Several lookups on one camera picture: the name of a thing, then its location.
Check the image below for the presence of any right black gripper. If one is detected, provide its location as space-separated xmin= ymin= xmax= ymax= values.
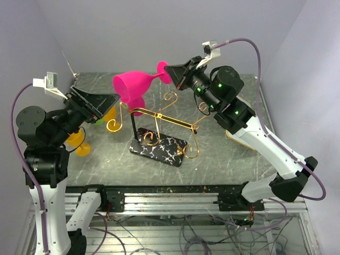
xmin=164 ymin=56 xmax=220 ymax=111

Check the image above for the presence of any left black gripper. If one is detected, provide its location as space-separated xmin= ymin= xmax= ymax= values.
xmin=50 ymin=83 xmax=121 ymax=145

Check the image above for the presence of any green wine glass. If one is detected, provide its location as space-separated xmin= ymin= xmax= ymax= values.
xmin=94 ymin=119 xmax=104 ymax=125

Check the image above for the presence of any orange wine glass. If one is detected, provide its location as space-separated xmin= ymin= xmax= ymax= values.
xmin=102 ymin=106 xmax=117 ymax=122
xmin=66 ymin=126 xmax=91 ymax=157

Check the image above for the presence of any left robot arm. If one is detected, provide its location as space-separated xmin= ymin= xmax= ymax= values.
xmin=11 ymin=87 xmax=120 ymax=254

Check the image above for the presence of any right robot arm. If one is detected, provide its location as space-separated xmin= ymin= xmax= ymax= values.
xmin=164 ymin=56 xmax=318 ymax=210

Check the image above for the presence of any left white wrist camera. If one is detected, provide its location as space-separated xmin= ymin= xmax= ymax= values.
xmin=32 ymin=72 xmax=67 ymax=100

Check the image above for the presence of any gold wire wine glass rack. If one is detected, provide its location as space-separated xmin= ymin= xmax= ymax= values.
xmin=106 ymin=91 xmax=210 ymax=167

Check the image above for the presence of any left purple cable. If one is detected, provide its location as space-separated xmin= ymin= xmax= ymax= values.
xmin=10 ymin=82 xmax=51 ymax=255

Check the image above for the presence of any white board with gold frame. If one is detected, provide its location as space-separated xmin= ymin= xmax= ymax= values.
xmin=226 ymin=129 xmax=256 ymax=151

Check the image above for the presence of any aluminium frame rail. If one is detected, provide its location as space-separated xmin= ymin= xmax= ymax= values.
xmin=63 ymin=192 xmax=306 ymax=215

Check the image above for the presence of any tangle of floor cables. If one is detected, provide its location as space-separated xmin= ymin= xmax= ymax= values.
xmin=63 ymin=212 xmax=298 ymax=255

